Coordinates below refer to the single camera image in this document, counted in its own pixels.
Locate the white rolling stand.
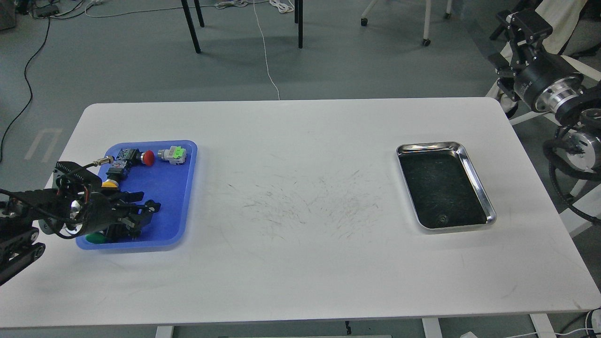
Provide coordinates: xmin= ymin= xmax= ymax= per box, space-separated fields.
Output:
xmin=360 ymin=0 xmax=454 ymax=47

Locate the green push button switch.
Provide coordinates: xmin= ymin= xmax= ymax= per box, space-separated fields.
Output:
xmin=85 ymin=225 xmax=141 ymax=244

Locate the yellow push button switch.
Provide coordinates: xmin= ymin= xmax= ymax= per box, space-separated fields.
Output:
xmin=101 ymin=160 xmax=131 ymax=188

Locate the black table leg left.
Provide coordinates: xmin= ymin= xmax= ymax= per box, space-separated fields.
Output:
xmin=181 ymin=0 xmax=205 ymax=54

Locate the red push button switch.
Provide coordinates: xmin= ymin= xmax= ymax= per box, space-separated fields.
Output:
xmin=113 ymin=148 xmax=155 ymax=168

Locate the grey green connector block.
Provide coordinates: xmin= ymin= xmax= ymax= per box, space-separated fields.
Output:
xmin=157 ymin=146 xmax=187 ymax=165

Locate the silver metal tray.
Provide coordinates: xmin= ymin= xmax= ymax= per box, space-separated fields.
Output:
xmin=396 ymin=141 xmax=497 ymax=232

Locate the beige cloth on chair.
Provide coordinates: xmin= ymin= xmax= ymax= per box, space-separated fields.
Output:
xmin=535 ymin=0 xmax=587 ymax=54

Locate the black floor cable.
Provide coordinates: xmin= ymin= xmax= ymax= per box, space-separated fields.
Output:
xmin=0 ymin=0 xmax=90 ymax=163

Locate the small black gear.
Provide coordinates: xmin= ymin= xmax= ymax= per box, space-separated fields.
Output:
xmin=144 ymin=200 xmax=156 ymax=212
xmin=436 ymin=214 xmax=448 ymax=226

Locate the black table leg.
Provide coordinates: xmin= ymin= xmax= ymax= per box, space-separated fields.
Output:
xmin=293 ymin=0 xmax=303 ymax=49
xmin=181 ymin=0 xmax=205 ymax=54

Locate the white floor cable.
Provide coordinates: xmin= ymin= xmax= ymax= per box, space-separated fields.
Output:
xmin=85 ymin=0 xmax=296 ymax=101

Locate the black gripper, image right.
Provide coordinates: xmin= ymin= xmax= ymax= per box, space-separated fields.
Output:
xmin=487 ymin=8 xmax=587 ymax=113

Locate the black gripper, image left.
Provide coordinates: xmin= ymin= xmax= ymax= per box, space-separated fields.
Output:
xmin=70 ymin=191 xmax=161 ymax=238

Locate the black table leg right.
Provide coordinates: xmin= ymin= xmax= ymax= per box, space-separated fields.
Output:
xmin=293 ymin=0 xmax=303 ymax=49

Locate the blue plastic tray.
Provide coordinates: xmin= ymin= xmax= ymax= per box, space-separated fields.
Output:
xmin=76 ymin=140 xmax=198 ymax=252

